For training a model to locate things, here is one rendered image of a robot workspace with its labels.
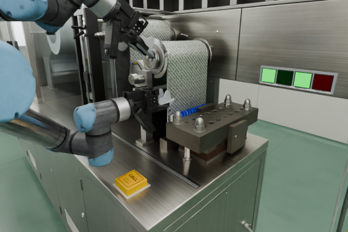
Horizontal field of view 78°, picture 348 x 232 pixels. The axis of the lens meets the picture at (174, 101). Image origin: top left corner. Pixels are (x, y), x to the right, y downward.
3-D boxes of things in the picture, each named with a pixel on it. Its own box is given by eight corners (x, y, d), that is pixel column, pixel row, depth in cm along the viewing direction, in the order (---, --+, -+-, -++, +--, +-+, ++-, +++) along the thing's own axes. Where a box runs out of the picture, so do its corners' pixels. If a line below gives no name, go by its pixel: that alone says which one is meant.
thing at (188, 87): (167, 119, 85) (166, 72, 79) (204, 105, 100) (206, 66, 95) (168, 119, 84) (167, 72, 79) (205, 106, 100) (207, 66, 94)
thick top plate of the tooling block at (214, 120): (165, 138, 80) (165, 122, 78) (226, 112, 107) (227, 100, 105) (199, 154, 69) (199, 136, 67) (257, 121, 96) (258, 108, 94)
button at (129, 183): (115, 185, 65) (114, 178, 65) (134, 175, 70) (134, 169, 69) (127, 197, 61) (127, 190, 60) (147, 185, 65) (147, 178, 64)
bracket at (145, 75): (134, 143, 91) (130, 70, 82) (147, 138, 95) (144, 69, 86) (141, 147, 88) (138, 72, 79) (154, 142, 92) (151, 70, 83)
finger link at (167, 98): (179, 88, 80) (160, 92, 74) (178, 103, 82) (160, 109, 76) (173, 87, 83) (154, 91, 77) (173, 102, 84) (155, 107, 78)
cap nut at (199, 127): (191, 130, 73) (191, 117, 71) (198, 127, 75) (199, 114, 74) (200, 133, 70) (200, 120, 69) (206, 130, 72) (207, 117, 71)
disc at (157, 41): (143, 75, 88) (141, 38, 84) (144, 75, 89) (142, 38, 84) (167, 81, 78) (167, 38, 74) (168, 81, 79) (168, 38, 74)
